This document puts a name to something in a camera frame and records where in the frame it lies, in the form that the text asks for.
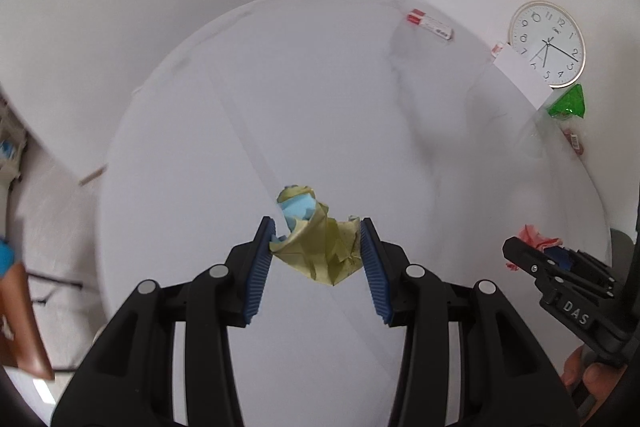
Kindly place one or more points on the red and white carton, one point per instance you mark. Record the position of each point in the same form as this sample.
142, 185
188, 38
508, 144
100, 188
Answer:
431, 25

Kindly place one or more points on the brown wooden chair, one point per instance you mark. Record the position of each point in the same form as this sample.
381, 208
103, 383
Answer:
20, 322

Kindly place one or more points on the pink paper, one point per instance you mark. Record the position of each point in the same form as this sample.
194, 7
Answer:
532, 237

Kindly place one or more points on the blue white packet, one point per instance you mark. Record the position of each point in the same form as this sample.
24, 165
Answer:
6, 152

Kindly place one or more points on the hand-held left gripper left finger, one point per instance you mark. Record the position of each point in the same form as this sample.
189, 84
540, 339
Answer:
257, 277

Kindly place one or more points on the yellow paper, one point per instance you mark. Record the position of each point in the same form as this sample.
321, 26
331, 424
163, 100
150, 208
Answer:
320, 242

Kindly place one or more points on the green plastic wrapper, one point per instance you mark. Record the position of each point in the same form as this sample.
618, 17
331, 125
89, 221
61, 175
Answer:
568, 103

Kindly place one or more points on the white paper card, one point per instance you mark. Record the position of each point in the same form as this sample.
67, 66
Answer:
522, 77

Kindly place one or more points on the small red label packet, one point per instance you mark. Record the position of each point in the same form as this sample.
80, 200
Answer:
576, 142

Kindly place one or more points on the round white wall clock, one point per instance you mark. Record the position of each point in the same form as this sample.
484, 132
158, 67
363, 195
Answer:
547, 44

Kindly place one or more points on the clear plastic bag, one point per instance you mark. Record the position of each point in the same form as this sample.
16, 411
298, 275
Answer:
547, 134

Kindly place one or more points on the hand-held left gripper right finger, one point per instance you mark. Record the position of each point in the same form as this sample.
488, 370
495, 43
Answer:
375, 274

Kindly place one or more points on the person's right hand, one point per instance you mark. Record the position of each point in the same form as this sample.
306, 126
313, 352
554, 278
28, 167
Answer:
597, 379

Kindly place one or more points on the blue storage box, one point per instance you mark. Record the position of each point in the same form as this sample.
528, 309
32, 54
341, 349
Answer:
4, 257

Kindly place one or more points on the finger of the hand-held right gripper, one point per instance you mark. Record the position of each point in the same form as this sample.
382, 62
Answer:
527, 257
575, 259

